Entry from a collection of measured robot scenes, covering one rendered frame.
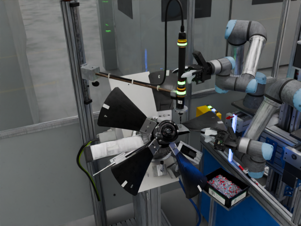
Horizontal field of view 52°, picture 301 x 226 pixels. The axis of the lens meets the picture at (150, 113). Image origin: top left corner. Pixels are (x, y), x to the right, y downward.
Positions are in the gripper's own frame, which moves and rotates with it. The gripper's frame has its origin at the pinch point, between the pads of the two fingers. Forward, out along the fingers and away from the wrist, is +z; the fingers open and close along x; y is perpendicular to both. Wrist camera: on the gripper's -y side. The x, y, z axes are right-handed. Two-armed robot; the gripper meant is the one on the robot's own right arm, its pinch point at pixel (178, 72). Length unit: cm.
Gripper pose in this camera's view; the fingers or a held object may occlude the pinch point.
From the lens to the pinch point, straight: 152.5
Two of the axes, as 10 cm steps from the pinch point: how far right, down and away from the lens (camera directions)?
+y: 0.3, 8.8, 4.7
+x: -5.3, -3.9, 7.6
